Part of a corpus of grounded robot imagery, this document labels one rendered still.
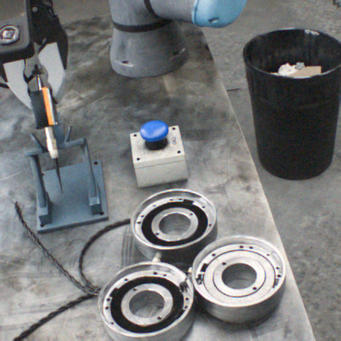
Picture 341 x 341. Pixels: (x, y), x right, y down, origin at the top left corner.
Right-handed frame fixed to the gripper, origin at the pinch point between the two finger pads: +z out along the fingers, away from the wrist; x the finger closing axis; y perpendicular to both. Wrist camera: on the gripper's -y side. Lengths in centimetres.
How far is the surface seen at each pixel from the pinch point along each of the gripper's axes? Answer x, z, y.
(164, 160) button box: -13.8, 12.2, -1.7
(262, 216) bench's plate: -24.5, 16.2, -12.0
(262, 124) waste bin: -53, 75, 87
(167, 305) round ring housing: -10.3, 13.3, -25.3
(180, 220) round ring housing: -14.0, 14.6, -11.1
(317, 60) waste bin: -78, 64, 102
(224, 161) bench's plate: -22.5, 16.2, 0.5
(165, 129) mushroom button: -14.9, 9.0, 0.9
